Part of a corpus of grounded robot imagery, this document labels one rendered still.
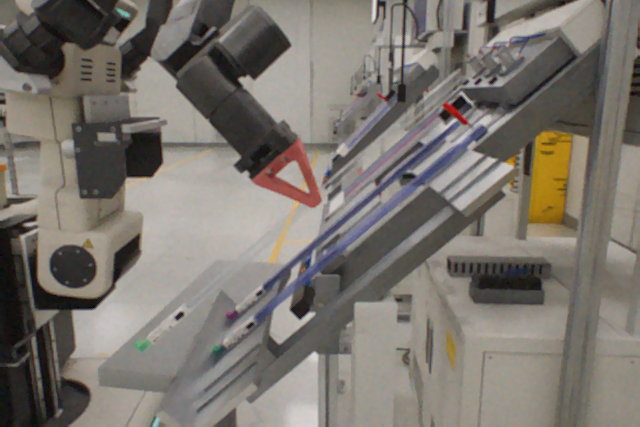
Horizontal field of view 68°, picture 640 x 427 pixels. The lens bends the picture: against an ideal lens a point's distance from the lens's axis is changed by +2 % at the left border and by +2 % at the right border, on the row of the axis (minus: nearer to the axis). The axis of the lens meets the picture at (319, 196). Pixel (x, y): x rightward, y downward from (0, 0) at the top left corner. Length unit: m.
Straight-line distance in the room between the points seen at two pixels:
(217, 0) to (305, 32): 9.18
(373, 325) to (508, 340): 0.45
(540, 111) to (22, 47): 0.93
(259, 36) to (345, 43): 9.25
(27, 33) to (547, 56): 0.94
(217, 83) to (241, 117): 0.04
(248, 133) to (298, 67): 9.26
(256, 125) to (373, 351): 0.38
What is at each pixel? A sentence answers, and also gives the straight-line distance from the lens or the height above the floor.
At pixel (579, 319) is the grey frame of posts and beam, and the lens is 1.07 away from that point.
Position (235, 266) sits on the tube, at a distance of 0.58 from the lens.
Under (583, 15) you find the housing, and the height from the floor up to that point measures 1.24.
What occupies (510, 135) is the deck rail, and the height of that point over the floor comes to 1.03.
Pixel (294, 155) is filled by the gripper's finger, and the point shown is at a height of 1.04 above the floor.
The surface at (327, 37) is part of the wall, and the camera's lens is 9.78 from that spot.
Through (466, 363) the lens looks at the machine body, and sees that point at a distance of 1.10.
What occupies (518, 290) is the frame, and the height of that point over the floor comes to 0.65.
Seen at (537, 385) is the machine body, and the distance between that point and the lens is 1.17.
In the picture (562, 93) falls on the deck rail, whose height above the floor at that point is 1.11.
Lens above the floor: 1.11
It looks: 12 degrees down
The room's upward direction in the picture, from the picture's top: straight up
